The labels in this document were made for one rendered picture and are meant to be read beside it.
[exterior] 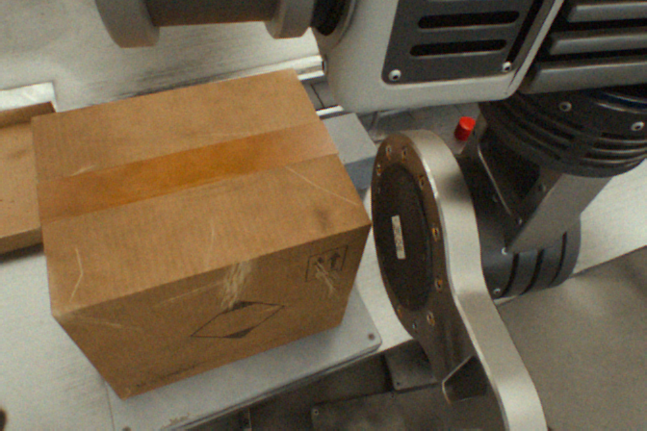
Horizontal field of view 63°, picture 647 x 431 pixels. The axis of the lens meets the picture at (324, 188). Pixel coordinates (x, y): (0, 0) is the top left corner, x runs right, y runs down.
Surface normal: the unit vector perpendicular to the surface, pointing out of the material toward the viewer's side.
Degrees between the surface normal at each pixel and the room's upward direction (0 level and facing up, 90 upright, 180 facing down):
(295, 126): 0
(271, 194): 0
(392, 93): 90
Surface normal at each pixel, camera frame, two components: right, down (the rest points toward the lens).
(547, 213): 0.21, 0.80
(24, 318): 0.09, -0.59
